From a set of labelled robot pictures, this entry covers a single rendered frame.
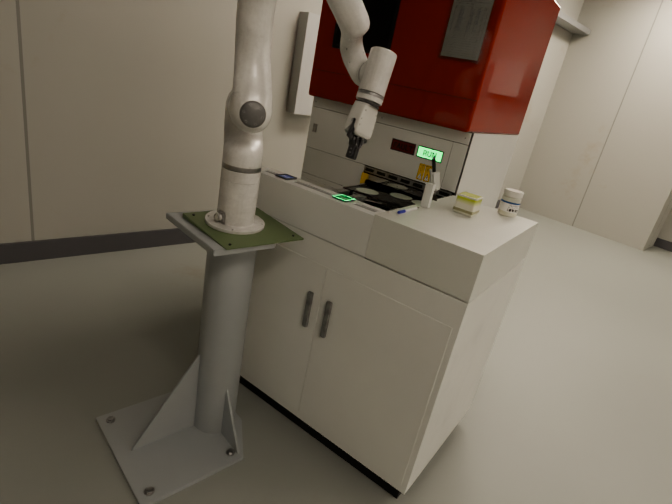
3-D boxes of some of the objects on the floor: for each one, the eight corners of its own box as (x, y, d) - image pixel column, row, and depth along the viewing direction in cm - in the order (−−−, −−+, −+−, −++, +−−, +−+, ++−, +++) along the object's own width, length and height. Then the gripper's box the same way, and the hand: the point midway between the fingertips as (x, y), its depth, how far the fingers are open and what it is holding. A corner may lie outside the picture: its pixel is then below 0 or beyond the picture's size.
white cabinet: (304, 328, 250) (330, 187, 221) (464, 422, 202) (525, 258, 173) (212, 375, 200) (230, 200, 170) (396, 515, 152) (465, 306, 122)
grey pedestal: (141, 511, 137) (150, 270, 107) (95, 420, 165) (92, 210, 135) (276, 442, 171) (312, 246, 142) (219, 377, 199) (239, 202, 170)
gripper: (367, 95, 130) (348, 157, 133) (389, 109, 143) (371, 165, 146) (346, 91, 134) (328, 151, 137) (370, 105, 146) (352, 159, 150)
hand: (352, 152), depth 141 cm, fingers closed
